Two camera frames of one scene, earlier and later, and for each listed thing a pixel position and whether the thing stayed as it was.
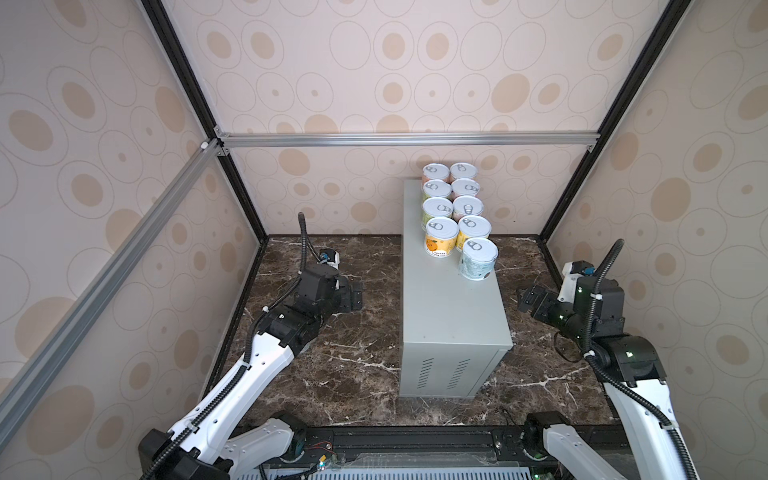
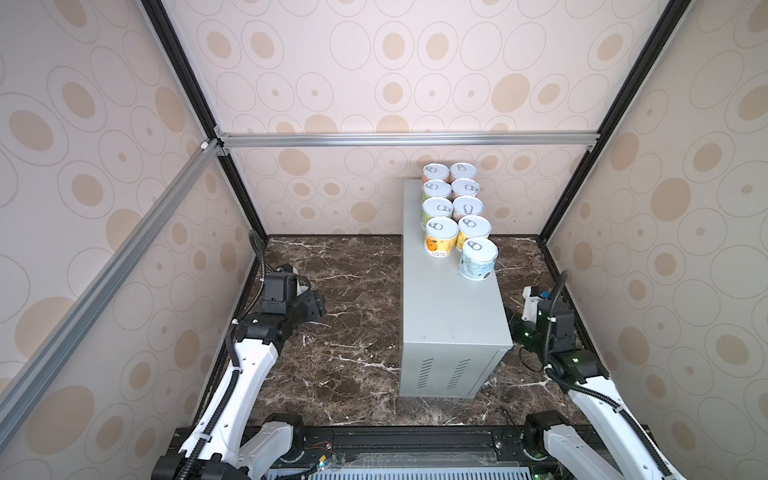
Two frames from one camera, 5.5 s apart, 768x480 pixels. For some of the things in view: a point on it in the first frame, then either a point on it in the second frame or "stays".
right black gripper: (549, 301) → (514, 324)
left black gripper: (347, 301) → (315, 303)
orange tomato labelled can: (464, 170) stays
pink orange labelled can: (436, 171) stays
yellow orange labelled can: (441, 236) stays
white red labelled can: (465, 187) stays
